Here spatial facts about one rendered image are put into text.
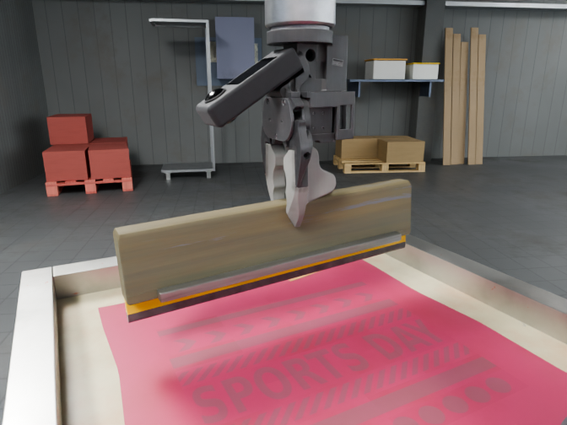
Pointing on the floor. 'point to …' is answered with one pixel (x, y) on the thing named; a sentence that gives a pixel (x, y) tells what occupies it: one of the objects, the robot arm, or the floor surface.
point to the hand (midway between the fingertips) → (283, 212)
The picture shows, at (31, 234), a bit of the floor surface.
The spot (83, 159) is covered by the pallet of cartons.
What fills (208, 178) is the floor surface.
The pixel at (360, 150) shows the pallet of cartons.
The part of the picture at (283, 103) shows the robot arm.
